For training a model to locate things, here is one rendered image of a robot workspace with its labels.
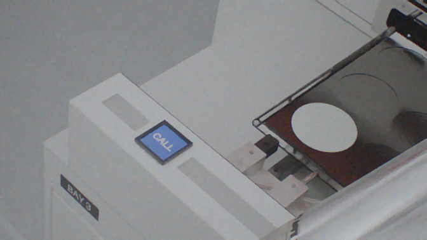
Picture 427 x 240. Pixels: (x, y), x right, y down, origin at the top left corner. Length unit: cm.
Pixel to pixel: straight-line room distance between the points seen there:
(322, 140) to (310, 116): 5
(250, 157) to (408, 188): 58
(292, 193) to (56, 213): 42
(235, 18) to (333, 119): 58
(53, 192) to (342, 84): 49
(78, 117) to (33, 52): 150
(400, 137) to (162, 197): 40
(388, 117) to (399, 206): 71
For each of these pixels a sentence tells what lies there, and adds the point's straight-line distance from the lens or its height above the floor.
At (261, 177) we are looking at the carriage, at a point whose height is 88.
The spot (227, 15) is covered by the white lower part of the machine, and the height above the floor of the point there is 65.
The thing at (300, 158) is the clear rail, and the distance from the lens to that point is 122.
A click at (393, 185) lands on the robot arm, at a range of 64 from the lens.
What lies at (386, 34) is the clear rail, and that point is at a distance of 147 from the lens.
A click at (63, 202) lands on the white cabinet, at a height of 73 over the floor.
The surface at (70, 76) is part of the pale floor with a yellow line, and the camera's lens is 258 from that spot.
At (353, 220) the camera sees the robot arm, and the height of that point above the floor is 132.
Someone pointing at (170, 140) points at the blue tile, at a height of 96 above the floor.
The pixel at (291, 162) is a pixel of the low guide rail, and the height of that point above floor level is 85.
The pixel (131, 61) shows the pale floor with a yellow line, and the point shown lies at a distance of 265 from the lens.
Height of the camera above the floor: 179
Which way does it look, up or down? 46 degrees down
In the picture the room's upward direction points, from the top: 11 degrees clockwise
